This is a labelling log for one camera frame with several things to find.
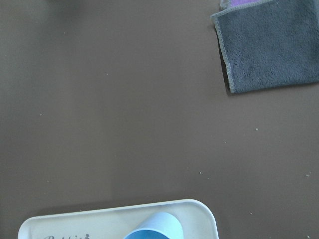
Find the blue cup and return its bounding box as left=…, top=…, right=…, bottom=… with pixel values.
left=124, top=212, right=184, bottom=239

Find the cream rabbit tray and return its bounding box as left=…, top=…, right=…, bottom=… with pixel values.
left=17, top=199, right=219, bottom=239

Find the grey folded cloth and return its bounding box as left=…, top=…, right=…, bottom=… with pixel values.
left=211, top=0, right=319, bottom=93

